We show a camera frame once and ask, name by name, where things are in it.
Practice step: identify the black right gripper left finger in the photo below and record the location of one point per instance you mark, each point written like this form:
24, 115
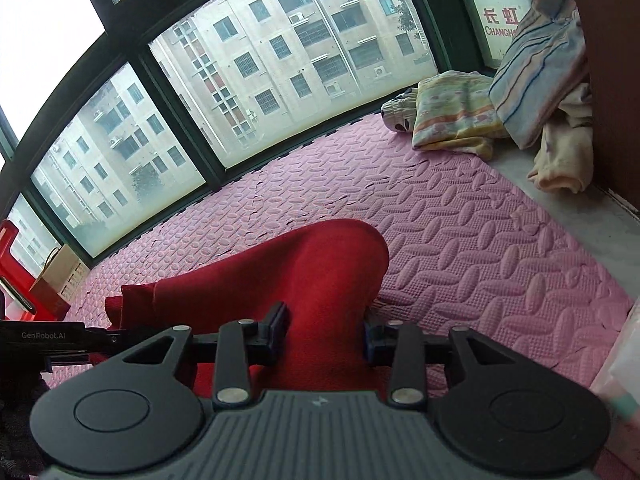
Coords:
173, 366

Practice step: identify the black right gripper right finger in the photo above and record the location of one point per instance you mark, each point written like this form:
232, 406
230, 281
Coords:
465, 354

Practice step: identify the red embroidered garment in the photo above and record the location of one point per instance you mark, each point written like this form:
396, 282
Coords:
327, 273

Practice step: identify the brown cardboard box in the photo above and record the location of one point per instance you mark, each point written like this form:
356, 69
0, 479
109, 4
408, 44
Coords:
57, 284

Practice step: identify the red plastic stool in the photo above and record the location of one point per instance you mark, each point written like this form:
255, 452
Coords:
14, 276

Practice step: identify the pink foam floor mat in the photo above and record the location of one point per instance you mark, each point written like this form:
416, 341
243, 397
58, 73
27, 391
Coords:
466, 245

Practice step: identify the white patterned small cloth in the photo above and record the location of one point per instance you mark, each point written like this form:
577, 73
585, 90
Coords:
399, 113

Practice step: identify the yellow floral folded cloth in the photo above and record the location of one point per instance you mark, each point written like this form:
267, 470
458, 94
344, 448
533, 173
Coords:
454, 113

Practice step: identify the cream folded cloth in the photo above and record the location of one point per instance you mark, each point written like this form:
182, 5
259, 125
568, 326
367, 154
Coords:
565, 158

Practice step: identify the blue striped folded cloth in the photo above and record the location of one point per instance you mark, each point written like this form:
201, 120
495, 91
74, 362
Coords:
545, 61

